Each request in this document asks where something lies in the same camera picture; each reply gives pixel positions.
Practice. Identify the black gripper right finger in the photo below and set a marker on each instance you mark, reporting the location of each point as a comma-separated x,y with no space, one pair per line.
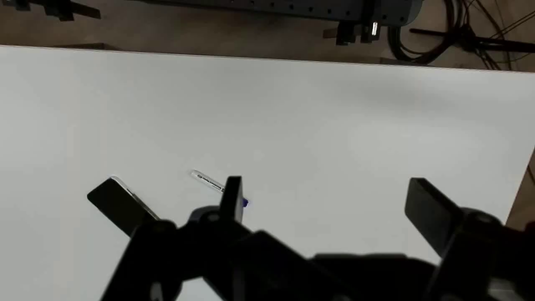
473,252

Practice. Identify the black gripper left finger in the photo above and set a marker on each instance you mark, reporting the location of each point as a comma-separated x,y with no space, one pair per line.
234,245

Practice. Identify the white marker with blue cap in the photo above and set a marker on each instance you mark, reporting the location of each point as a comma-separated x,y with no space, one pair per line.
207,180

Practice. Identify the grey metal frame beam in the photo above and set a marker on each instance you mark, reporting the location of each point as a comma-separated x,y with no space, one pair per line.
289,8

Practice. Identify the black clamp bracket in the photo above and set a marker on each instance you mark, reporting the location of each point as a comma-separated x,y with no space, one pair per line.
359,31

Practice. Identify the black camera stand bar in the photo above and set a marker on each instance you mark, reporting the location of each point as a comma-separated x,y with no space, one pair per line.
55,8

